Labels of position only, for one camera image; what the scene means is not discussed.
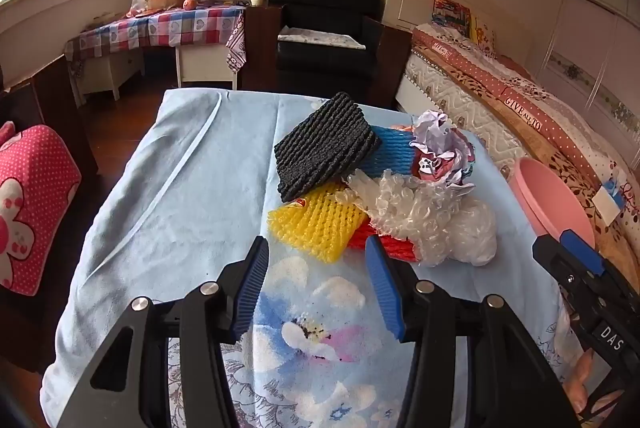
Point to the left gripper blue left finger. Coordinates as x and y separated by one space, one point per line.
247 286

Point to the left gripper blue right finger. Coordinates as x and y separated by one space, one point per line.
383 278

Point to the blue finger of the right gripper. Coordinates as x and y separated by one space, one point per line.
582 251

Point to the red foam net sleeve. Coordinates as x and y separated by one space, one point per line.
397 249

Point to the yellow foam net sleeve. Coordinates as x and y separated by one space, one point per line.
317 223

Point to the clear bubble wrap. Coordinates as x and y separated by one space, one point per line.
440 221

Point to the black foam net sleeve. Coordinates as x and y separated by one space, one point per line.
330 142

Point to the pink plastic trash bin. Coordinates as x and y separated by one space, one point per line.
549 204

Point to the person's right hand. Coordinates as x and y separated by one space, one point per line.
574 387

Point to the blue white tissue pack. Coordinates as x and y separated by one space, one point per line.
610 199

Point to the light blue floral tablecloth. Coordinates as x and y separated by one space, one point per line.
194 195

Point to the dark wood side cabinet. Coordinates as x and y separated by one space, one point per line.
262 25

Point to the white sliding door wardrobe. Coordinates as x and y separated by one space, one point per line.
592 64

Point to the black leather armchair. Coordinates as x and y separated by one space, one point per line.
312 70

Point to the bed with patterned bedding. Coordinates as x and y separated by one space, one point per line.
512 114

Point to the plaid cloth covered desk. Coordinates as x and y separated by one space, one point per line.
208 43

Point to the white seat cushion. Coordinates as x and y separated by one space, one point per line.
310 36

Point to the dark wood nightstand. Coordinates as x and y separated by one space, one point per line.
391 48

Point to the red polka dot cushion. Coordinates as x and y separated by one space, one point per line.
39 179

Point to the yellow red print pillow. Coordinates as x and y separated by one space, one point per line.
483 35

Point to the colourful comic print pillow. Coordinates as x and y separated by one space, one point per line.
452 14

